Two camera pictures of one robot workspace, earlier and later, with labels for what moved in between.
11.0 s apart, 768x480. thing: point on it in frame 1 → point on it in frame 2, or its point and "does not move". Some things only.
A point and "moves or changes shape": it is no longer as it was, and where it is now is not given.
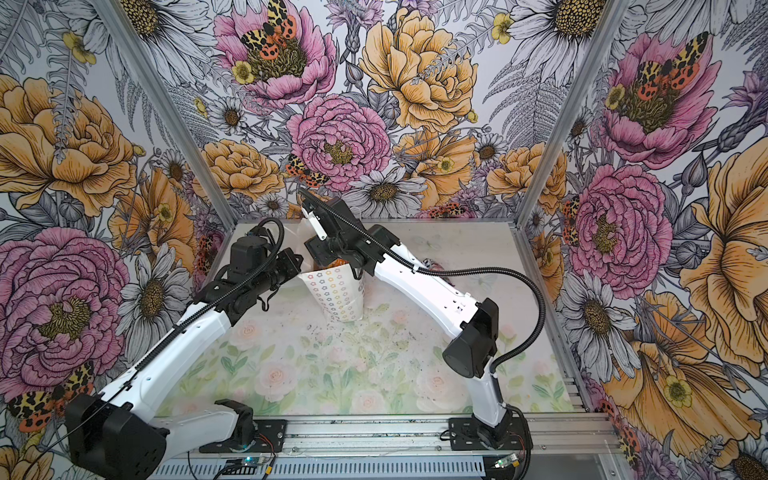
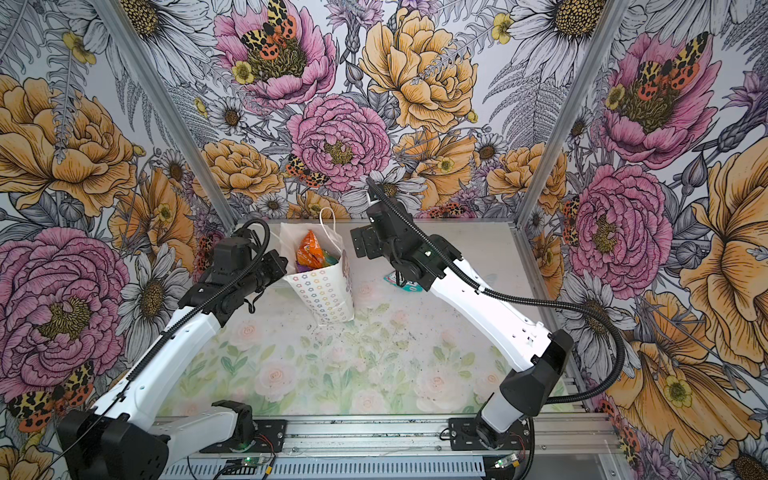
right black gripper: [319, 250] → [370, 232]
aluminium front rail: [548, 436] does not move
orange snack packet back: [336, 263] moves or changes shape
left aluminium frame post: [127, 37] does not move
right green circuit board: [510, 460] does not move
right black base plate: [471, 434] does not move
